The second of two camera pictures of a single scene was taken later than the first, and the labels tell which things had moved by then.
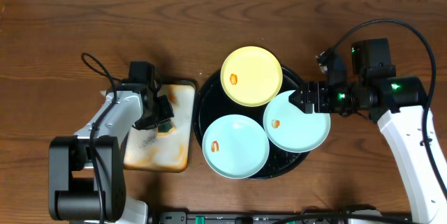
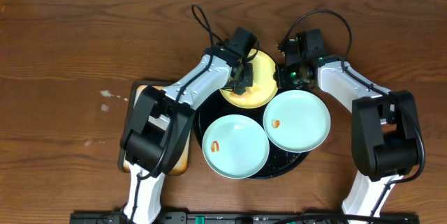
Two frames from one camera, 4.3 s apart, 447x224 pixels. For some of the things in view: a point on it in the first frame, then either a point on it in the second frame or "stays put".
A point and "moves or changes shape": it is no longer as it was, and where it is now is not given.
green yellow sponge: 165,130 moves or changes shape
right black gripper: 309,96 → 279,77
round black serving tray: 212,102 stays put
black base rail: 281,217 stays put
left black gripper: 164,109 → 242,78
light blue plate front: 235,146 stays put
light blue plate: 290,129 stays put
